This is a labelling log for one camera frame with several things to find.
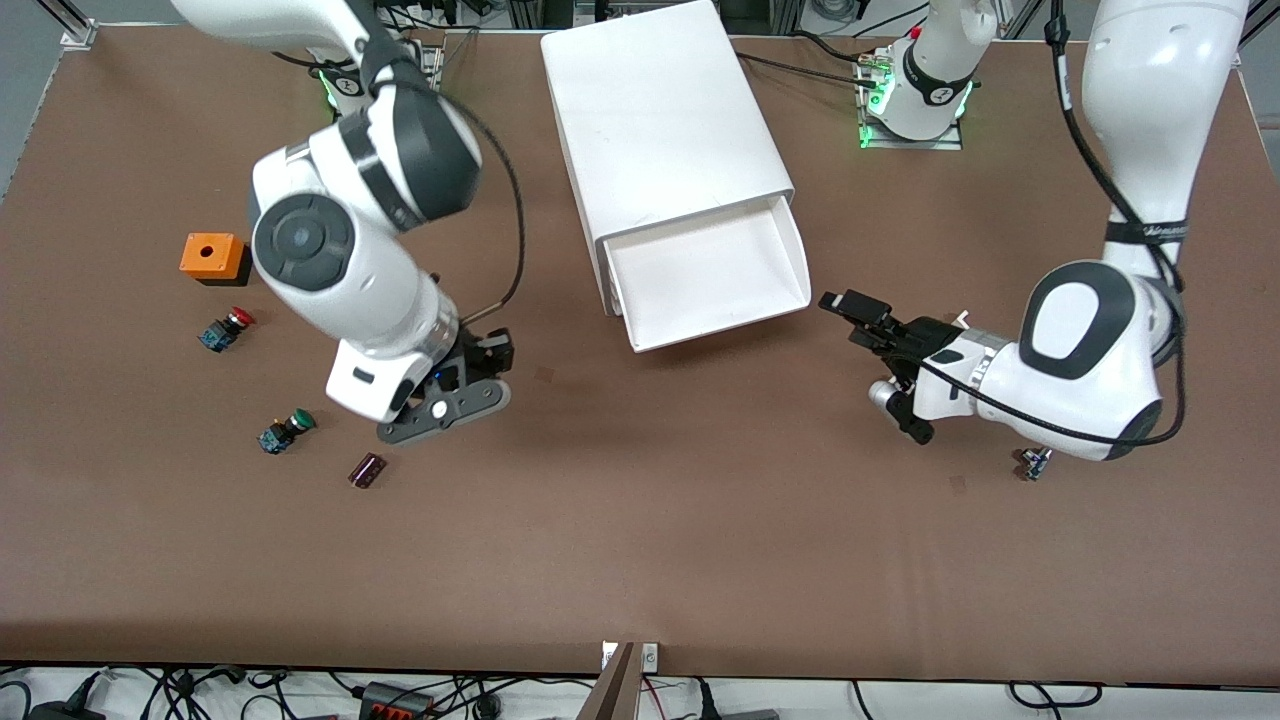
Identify white drawer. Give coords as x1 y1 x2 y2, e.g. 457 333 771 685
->
597 194 813 354

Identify white drawer cabinet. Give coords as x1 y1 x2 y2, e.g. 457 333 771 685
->
540 0 797 317

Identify black power strip red switches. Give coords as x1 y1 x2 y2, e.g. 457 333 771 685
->
358 681 437 720

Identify wooden beam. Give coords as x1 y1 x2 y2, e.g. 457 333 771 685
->
578 642 641 720

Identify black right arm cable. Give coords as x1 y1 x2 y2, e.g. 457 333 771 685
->
435 88 526 326

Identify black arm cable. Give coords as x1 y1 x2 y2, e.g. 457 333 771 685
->
435 88 526 326
920 0 1191 448

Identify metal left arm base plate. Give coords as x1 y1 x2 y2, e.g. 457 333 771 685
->
857 48 964 152

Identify green push button switch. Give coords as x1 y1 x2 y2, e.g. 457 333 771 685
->
258 408 317 456

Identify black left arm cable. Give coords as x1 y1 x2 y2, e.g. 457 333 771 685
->
920 0 1191 448

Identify black cable behind cabinet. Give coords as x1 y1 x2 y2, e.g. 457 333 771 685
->
738 50 866 86
790 30 881 63

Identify red push button switch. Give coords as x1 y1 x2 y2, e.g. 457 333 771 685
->
197 307 256 353

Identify orange button enclosure box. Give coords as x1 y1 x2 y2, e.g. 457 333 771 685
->
179 233 253 288

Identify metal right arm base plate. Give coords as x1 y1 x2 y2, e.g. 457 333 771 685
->
405 30 446 96

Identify black looped floor cable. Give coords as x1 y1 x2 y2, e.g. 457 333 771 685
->
1008 682 1104 711

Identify aluminium frame profile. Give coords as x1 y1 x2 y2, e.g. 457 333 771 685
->
1238 0 1280 69
38 0 99 49

